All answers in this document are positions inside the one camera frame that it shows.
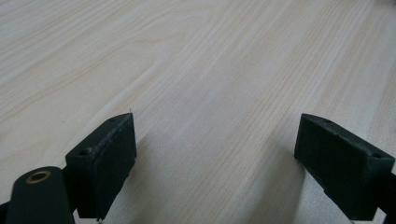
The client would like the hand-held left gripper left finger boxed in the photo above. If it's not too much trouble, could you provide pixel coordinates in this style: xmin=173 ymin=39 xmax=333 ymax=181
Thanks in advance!
xmin=64 ymin=112 xmax=137 ymax=221

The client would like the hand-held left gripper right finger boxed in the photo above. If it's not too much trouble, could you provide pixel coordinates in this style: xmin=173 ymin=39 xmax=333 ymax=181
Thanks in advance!
xmin=293 ymin=113 xmax=396 ymax=221

